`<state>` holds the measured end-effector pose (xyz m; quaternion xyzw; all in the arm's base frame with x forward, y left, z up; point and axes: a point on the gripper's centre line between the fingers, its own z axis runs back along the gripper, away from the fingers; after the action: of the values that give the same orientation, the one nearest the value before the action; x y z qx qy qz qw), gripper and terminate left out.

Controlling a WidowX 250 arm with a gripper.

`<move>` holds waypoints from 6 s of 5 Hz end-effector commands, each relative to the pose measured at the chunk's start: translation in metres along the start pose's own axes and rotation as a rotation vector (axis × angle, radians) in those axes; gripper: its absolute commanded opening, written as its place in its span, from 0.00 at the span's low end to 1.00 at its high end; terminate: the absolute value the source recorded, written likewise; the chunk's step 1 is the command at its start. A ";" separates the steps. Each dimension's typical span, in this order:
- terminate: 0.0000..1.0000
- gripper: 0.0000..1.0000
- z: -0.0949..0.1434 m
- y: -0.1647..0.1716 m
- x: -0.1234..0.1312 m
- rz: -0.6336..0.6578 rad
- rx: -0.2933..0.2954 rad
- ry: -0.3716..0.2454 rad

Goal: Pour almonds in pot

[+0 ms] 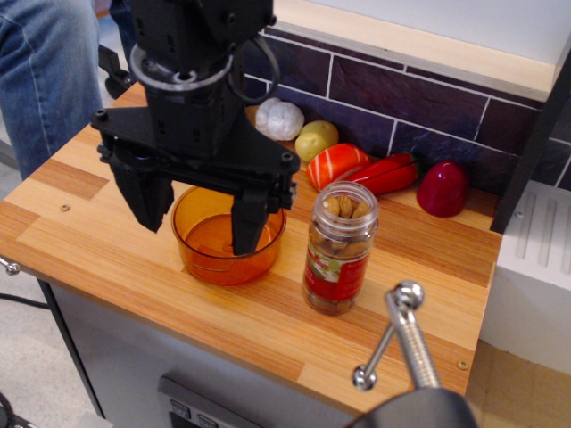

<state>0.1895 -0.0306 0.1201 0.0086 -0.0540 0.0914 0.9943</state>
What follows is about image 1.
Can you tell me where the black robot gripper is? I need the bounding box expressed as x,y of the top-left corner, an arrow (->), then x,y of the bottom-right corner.
91,86 -> 300,256

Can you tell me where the clear almond jar red label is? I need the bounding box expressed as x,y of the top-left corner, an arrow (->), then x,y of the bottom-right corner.
302,181 -> 378,316

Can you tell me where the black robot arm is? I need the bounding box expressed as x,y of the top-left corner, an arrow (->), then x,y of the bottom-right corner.
91,1 -> 300,255

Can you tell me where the orange transparent plastic pot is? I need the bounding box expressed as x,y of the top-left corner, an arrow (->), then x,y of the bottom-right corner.
171,186 -> 286,286

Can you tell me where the white toy garlic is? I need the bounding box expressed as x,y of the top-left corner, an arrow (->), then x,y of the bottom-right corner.
255,97 -> 305,141

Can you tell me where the yellow toy potato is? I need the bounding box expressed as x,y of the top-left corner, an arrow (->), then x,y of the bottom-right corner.
295,120 -> 339,162

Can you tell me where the orange toy salmon piece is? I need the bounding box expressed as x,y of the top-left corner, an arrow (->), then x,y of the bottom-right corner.
306,143 -> 371,190

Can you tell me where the black office chair base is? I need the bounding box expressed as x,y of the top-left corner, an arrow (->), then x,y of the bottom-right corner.
98,45 -> 133,99

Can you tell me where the small metal knob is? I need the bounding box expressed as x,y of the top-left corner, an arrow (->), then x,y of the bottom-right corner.
0,258 -> 21,276

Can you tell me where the person leg in jeans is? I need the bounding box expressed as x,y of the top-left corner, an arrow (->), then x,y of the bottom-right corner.
1,1 -> 103,178

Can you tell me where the red toy chili pepper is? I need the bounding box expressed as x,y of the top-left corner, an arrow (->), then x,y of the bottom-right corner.
346,152 -> 419,194

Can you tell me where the grey control panel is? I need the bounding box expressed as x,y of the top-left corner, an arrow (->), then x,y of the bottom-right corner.
157,376 -> 258,428

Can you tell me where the dark red toy egg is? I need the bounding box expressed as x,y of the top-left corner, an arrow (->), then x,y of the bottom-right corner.
417,160 -> 469,218

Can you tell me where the white ridged appliance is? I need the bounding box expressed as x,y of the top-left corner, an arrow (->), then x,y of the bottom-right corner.
480,181 -> 570,374

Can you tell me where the metal clamp screw handle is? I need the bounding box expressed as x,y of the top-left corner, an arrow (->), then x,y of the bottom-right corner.
352,279 -> 479,428

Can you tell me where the black shelf post right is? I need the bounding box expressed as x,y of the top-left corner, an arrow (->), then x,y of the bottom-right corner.
491,53 -> 570,234

